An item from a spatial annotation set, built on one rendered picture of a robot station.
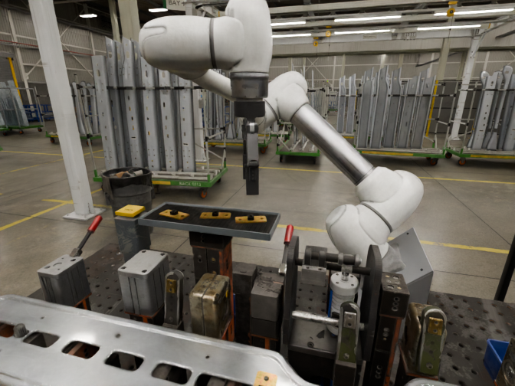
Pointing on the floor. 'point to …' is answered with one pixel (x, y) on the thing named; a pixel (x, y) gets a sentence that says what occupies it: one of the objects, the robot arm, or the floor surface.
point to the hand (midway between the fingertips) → (250, 181)
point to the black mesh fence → (506, 274)
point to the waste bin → (128, 188)
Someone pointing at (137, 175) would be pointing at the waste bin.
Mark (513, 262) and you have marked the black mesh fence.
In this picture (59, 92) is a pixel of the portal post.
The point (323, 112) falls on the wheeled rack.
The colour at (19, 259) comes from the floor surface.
